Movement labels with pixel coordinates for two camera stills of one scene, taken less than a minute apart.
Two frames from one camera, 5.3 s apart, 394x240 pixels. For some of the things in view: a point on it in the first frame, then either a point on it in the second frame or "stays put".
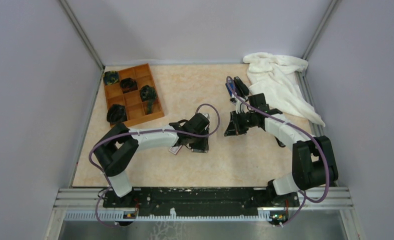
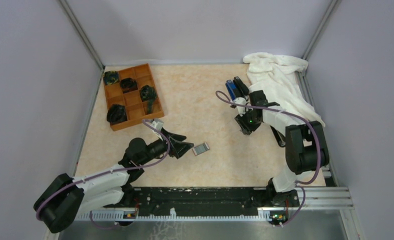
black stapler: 242,89 stays put
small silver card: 198,150 stays put
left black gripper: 203,145 -> 179,148
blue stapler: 232,85 stays put
